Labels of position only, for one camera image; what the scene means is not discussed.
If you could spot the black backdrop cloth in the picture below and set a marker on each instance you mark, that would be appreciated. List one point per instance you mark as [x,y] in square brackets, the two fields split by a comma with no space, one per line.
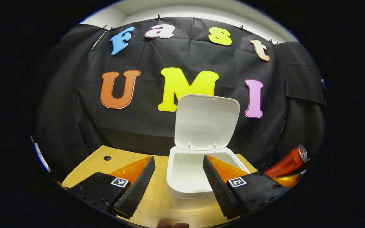
[185,53]

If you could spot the white desktop garbage bin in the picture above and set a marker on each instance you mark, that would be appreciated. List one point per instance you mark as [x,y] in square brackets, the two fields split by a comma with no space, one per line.
[206,123]

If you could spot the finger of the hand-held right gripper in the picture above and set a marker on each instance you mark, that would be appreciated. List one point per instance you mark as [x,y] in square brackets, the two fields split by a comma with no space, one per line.
[289,181]

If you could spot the row of black cloth clips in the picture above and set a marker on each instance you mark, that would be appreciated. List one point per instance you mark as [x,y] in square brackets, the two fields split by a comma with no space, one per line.
[159,16]

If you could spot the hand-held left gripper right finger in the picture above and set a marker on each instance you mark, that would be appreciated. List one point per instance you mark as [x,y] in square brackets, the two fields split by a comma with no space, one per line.
[219,190]

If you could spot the wooden desktop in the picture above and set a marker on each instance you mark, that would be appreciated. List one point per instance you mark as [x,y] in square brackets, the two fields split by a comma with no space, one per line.
[155,202]

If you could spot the red pop can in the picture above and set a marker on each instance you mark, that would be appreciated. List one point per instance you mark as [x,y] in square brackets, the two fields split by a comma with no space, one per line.
[285,164]

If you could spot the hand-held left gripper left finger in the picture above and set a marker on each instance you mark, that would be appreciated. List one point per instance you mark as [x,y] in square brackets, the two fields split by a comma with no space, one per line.
[138,190]

